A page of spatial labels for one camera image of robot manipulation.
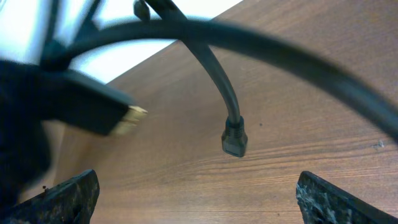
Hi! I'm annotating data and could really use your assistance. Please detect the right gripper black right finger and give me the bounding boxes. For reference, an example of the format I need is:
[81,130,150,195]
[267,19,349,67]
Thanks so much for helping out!
[296,171,397,224]

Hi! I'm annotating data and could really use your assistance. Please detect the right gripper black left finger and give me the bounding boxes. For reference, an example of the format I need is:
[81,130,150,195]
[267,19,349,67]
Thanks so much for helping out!
[1,169,100,224]

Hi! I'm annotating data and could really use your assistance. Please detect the black HDMI cable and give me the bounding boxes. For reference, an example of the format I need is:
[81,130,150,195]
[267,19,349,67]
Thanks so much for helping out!
[0,18,398,215]

